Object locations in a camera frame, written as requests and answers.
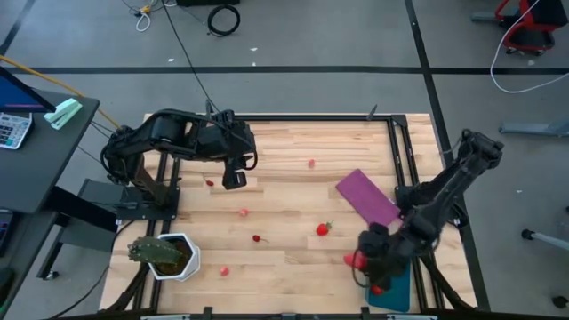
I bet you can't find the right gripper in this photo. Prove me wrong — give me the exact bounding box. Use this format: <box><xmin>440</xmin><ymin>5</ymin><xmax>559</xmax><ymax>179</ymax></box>
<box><xmin>358</xmin><ymin>226</ymin><xmax>413</xmax><ymax>292</ymax></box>

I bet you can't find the teal tupperware container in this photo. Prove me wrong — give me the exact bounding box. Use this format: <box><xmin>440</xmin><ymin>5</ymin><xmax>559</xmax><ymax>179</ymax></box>
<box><xmin>365</xmin><ymin>260</ymin><xmax>413</xmax><ymax>314</ymax></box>

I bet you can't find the purple tupperware lid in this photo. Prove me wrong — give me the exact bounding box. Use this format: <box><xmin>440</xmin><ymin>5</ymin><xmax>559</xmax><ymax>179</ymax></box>
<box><xmin>334</xmin><ymin>168</ymin><xmax>402</xmax><ymax>228</ymax></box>

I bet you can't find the white hexagonal plant pot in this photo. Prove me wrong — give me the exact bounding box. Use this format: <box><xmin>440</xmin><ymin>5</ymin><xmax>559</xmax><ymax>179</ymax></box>
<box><xmin>148</xmin><ymin>232</ymin><xmax>202</xmax><ymax>283</ymax></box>

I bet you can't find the green cactus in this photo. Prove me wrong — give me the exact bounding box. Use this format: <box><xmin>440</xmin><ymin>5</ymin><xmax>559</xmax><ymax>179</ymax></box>
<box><xmin>127</xmin><ymin>236</ymin><xmax>183</xmax><ymax>266</ymax></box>

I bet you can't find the grey chair leg with caster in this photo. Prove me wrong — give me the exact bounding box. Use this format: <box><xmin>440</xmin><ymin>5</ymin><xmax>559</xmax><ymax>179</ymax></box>
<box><xmin>520</xmin><ymin>228</ymin><xmax>569</xmax><ymax>252</ymax></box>

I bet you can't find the mint green stapler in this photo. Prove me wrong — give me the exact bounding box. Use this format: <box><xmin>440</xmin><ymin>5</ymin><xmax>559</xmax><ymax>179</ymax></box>
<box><xmin>43</xmin><ymin>97</ymin><xmax>84</xmax><ymax>132</ymax></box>

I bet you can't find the dark grey desk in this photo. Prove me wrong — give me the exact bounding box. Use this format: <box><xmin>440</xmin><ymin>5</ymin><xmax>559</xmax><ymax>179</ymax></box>
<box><xmin>0</xmin><ymin>88</ymin><xmax>120</xmax><ymax>308</ymax></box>

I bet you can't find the computer monitor blue screen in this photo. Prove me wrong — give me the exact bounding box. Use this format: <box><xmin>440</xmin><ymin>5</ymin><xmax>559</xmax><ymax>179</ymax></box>
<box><xmin>0</xmin><ymin>66</ymin><xmax>58</xmax><ymax>115</ymax></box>

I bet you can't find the white calculator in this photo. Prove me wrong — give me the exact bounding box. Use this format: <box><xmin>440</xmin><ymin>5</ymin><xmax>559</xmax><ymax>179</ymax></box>
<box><xmin>0</xmin><ymin>111</ymin><xmax>35</xmax><ymax>151</ymax></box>

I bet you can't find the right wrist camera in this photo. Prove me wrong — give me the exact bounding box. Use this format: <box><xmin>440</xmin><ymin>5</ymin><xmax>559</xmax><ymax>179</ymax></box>
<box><xmin>367</xmin><ymin>220</ymin><xmax>391</xmax><ymax>240</ymax></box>

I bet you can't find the black metal table frame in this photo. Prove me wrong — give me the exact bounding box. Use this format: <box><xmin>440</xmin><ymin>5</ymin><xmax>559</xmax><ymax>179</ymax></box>
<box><xmin>104</xmin><ymin>104</ymin><xmax>479</xmax><ymax>320</ymax></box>

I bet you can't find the long black floor cable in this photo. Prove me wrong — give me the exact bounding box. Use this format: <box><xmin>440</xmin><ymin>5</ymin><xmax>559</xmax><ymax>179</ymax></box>
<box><xmin>160</xmin><ymin>0</ymin><xmax>221</xmax><ymax>115</ymax></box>

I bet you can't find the coiled black cable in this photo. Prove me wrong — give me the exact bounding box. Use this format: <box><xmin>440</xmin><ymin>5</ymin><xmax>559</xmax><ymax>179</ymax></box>
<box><xmin>206</xmin><ymin>4</ymin><xmax>242</xmax><ymax>37</ymax></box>

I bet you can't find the white and yellow cable bundle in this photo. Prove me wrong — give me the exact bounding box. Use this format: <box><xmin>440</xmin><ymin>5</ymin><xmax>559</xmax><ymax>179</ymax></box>
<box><xmin>135</xmin><ymin>3</ymin><xmax>155</xmax><ymax>33</ymax></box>

